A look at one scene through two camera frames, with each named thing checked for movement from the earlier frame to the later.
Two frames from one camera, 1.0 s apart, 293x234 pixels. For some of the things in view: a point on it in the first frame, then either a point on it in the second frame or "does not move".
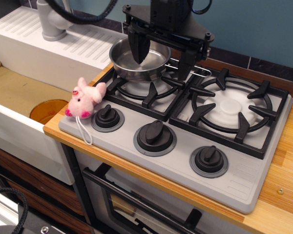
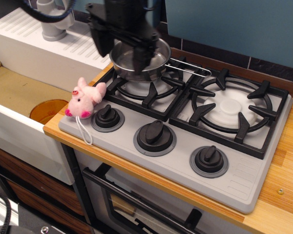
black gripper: x=170 y=22 -> x=126 y=19
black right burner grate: x=238 y=112 does not move
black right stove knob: x=209 y=162 does not move
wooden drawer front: x=48 y=193 does not move
